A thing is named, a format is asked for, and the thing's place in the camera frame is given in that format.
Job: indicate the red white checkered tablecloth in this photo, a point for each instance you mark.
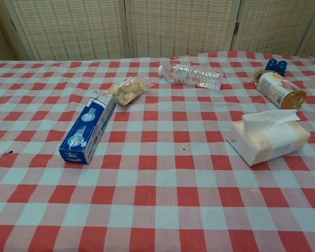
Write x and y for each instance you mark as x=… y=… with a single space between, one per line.
x=157 y=183

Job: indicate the white tissue pack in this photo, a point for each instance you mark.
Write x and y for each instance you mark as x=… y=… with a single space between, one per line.
x=267 y=137

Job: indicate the clear bag of snacks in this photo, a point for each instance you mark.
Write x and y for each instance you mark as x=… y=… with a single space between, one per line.
x=128 y=90

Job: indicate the clear plastic water bottle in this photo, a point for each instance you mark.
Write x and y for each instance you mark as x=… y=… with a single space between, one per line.
x=194 y=76

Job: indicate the blue white milk carton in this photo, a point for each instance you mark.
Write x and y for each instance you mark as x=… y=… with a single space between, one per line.
x=87 y=128

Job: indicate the woven folding screen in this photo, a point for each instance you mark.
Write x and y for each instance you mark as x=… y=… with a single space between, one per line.
x=157 y=27

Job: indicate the white gold tin can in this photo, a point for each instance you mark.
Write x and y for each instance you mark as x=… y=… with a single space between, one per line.
x=278 y=89

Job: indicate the blue plastic bottle pack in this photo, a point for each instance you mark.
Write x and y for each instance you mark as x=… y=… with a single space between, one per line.
x=277 y=66

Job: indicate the small black clip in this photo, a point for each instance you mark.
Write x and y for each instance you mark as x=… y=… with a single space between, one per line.
x=10 y=152

